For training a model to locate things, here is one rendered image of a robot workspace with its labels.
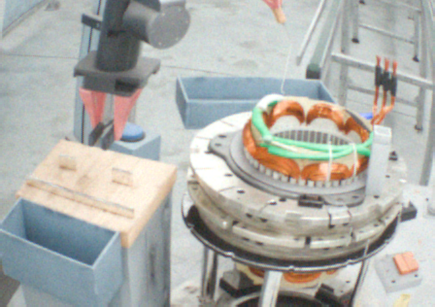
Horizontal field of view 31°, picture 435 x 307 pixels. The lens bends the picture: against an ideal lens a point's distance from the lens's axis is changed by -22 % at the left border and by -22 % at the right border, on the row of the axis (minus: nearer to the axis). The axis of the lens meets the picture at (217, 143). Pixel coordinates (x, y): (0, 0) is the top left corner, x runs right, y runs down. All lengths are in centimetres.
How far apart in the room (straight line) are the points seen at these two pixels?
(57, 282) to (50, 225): 12
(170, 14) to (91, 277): 32
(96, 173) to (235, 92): 42
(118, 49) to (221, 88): 53
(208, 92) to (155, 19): 60
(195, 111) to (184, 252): 27
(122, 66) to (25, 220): 27
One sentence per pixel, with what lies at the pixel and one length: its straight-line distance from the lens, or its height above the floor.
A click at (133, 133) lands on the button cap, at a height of 104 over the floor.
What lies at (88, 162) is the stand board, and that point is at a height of 106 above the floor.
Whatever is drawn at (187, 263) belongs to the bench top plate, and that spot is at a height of 78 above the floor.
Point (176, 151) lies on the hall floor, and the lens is 373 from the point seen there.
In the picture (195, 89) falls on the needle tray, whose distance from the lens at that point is 155.
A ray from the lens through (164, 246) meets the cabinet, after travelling 131.
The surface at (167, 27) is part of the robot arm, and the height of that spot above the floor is 132.
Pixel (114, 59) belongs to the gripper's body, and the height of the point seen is 126.
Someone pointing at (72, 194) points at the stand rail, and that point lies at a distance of 115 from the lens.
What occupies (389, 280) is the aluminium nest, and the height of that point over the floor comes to 80.
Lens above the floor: 163
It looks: 25 degrees down
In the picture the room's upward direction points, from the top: 5 degrees clockwise
